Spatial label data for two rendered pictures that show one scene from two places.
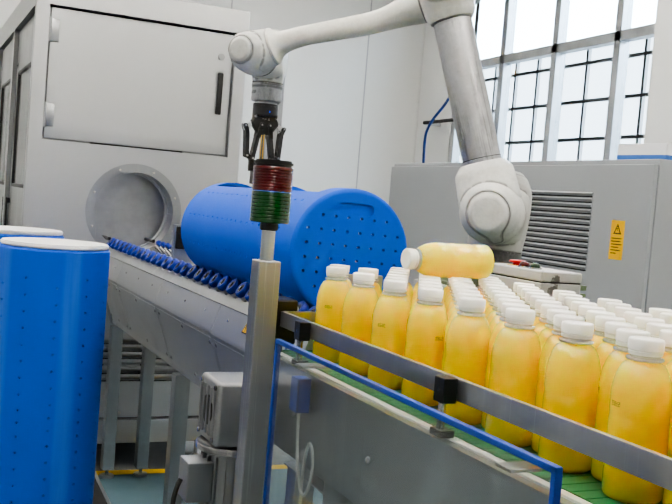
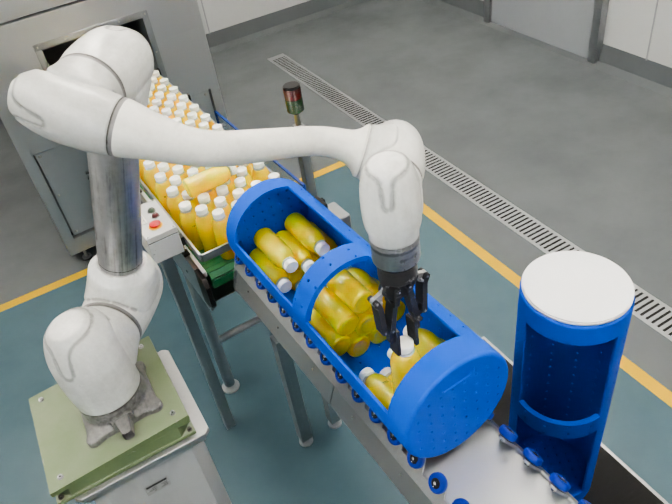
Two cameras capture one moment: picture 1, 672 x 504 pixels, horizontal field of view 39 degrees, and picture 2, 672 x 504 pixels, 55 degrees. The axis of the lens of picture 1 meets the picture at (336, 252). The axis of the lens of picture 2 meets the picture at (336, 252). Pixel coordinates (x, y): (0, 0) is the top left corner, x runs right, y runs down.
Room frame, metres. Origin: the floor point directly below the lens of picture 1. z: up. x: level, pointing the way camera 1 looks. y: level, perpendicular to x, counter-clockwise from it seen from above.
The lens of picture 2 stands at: (3.65, 0.11, 2.25)
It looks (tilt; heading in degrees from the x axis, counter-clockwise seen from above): 40 degrees down; 178
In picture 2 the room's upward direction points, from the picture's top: 9 degrees counter-clockwise
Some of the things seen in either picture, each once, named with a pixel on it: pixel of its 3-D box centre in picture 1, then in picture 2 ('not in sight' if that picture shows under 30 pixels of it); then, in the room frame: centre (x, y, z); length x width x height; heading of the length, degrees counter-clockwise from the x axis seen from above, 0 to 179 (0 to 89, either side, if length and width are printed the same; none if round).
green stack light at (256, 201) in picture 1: (270, 207); (294, 104); (1.50, 0.11, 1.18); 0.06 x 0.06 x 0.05
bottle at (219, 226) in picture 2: not in sight; (224, 235); (1.93, -0.19, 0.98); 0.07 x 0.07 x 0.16
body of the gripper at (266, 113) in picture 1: (264, 119); (398, 277); (2.77, 0.24, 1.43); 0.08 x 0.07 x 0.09; 115
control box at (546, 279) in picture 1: (529, 291); (154, 230); (1.94, -0.40, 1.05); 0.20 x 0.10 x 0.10; 25
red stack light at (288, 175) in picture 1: (272, 178); (292, 92); (1.50, 0.11, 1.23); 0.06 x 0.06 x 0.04
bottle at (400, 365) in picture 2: not in sight; (406, 372); (2.77, 0.24, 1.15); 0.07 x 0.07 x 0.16
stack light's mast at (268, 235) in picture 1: (270, 210); (294, 105); (1.50, 0.11, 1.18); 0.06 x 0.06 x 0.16
